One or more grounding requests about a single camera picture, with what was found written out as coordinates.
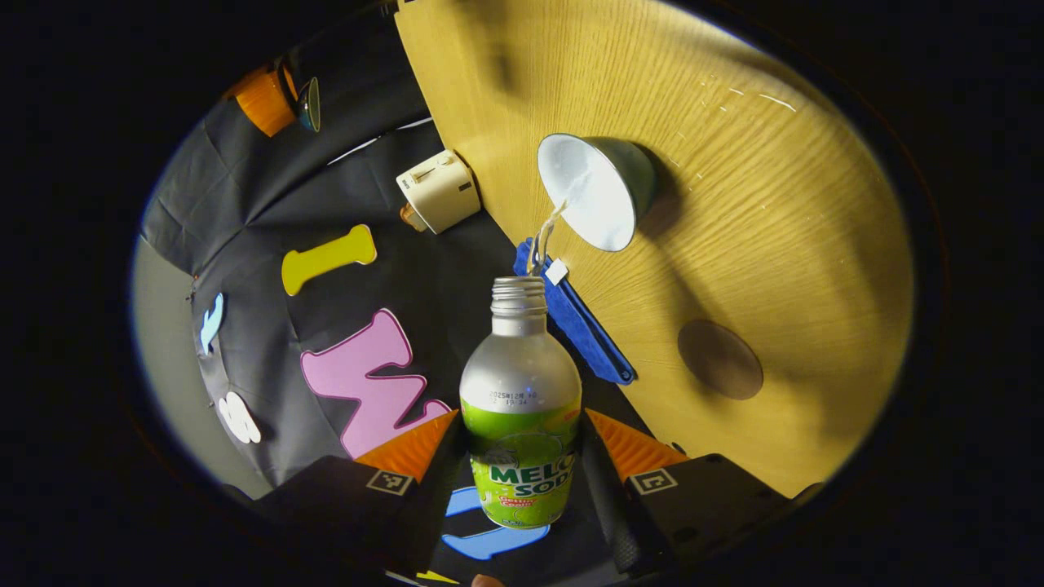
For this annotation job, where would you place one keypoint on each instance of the teal teacup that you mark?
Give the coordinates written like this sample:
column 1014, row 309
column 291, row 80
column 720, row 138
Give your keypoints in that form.
column 599, row 191

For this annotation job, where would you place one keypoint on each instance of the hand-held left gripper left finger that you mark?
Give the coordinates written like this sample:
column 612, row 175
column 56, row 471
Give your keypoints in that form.
column 342, row 505

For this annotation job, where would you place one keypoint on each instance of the black backdrop cloth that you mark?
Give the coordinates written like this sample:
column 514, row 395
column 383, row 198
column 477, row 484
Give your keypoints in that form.
column 269, row 212

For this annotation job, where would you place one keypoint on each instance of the toast slice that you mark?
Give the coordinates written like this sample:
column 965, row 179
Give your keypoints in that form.
column 410, row 218

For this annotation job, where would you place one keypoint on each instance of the round brown coaster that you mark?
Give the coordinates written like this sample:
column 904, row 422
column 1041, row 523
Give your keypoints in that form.
column 720, row 359

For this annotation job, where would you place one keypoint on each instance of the green melon soda water bottle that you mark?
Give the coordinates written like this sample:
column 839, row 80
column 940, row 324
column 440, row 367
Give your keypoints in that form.
column 520, row 391

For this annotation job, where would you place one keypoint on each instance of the blue folded towel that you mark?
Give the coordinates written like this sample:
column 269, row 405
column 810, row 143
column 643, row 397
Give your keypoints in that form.
column 583, row 326

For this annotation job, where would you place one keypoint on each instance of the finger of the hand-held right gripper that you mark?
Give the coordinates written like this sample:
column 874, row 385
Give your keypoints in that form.
column 263, row 102

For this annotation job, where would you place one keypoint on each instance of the white toaster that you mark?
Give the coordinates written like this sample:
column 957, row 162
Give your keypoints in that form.
column 439, row 191

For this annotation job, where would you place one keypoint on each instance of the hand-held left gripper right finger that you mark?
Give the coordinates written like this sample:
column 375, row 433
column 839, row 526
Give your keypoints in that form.
column 701, row 505

